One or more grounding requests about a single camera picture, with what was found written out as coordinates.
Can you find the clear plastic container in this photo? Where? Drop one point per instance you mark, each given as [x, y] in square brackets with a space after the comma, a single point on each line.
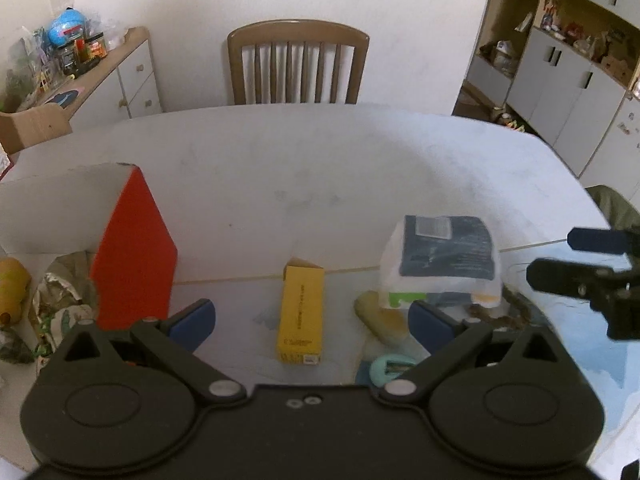
[25, 60]

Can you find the row of shelf ornaments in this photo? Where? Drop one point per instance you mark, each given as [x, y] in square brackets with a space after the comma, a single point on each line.
[585, 35]

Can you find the red and white cardboard box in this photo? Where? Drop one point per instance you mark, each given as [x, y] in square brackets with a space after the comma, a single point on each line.
[135, 240]

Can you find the green white sachet with tassel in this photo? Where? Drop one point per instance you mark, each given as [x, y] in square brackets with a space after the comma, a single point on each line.
[57, 325]

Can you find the shoes on floor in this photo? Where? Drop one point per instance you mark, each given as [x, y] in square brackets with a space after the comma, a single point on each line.
[507, 121]

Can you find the orange plush toy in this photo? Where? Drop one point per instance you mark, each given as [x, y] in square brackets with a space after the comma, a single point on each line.
[12, 285]

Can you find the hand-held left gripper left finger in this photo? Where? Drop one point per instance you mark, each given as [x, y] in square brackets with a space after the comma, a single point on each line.
[192, 322]

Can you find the blue oval pad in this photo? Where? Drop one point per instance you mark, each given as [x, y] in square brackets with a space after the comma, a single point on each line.
[61, 99]

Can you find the white door with stickers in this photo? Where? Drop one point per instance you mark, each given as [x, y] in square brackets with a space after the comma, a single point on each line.
[615, 150]

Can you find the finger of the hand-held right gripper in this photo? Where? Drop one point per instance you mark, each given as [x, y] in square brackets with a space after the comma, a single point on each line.
[595, 240]
[560, 275]

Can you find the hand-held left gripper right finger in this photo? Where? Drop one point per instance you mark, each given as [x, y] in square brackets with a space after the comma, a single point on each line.
[432, 330]

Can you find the blue globe toy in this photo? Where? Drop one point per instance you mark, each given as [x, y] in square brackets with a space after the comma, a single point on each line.
[65, 27]

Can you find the white and blue plastic package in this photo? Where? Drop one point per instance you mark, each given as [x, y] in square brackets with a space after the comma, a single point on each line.
[440, 250]

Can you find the beige foam bar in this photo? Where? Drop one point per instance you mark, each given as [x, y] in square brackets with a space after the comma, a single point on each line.
[380, 322]

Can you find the dark glass jar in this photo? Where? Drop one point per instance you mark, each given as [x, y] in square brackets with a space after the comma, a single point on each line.
[70, 57]

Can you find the bags in cabinet niche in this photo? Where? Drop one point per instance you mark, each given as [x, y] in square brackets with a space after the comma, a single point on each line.
[500, 57]

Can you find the brown wooden chair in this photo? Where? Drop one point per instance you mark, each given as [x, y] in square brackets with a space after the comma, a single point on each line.
[300, 30]

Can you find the grey and wood wall cabinet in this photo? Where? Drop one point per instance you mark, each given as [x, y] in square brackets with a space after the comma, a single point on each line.
[565, 85]

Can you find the silver snack bag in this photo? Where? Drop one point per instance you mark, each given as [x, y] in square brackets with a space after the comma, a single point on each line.
[55, 285]

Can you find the olive green jacket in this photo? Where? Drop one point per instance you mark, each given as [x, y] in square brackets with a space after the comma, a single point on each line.
[615, 205]

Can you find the small yellow carton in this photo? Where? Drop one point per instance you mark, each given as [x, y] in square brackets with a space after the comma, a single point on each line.
[300, 310]

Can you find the jar with orange label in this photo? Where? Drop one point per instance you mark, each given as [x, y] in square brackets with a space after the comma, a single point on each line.
[95, 46]

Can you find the white wooden side cabinet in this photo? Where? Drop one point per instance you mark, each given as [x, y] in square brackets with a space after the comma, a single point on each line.
[135, 75]

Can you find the small teal clip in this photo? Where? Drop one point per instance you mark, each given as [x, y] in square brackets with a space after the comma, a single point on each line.
[382, 367]

